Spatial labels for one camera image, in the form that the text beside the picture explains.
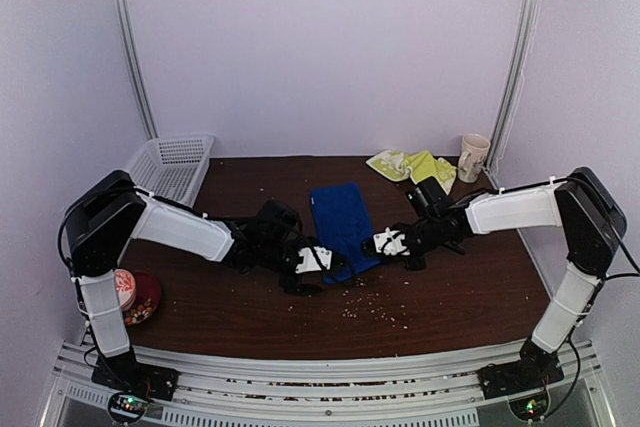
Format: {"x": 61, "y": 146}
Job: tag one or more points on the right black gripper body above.
{"x": 430, "y": 233}

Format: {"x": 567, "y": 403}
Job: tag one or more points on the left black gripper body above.
{"x": 273, "y": 254}

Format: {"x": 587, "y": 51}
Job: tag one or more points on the blue towel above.
{"x": 342, "y": 222}

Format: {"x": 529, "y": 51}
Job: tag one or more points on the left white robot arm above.
{"x": 97, "y": 229}

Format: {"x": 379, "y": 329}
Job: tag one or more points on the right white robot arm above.
{"x": 593, "y": 226}

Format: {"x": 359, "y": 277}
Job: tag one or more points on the yellow green patterned towel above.
{"x": 398, "y": 166}

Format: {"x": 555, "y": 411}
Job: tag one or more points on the cream ceramic mug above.
{"x": 474, "y": 151}

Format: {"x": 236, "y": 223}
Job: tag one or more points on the white plastic basket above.
{"x": 174, "y": 167}

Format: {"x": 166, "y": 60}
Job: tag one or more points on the dark red floral bowl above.
{"x": 147, "y": 300}

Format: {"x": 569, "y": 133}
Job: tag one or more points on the red white patterned bowl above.
{"x": 126, "y": 288}

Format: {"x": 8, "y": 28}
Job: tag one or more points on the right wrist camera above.
{"x": 390, "y": 243}

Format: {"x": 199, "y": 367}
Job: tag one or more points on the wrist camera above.
{"x": 390, "y": 243}
{"x": 314, "y": 259}

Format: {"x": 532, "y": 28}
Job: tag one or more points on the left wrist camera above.
{"x": 314, "y": 259}

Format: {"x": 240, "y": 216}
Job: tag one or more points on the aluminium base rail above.
{"x": 440, "y": 389}

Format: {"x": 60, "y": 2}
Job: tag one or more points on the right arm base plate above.
{"x": 507, "y": 379}

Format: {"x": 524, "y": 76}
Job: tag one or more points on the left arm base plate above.
{"x": 143, "y": 380}

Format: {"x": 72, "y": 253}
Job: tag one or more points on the right aluminium frame post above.
{"x": 514, "y": 82}

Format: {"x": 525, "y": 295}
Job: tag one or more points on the aluminium frame post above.
{"x": 514, "y": 82}
{"x": 134, "y": 69}

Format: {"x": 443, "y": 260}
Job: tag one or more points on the left aluminium frame post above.
{"x": 134, "y": 69}

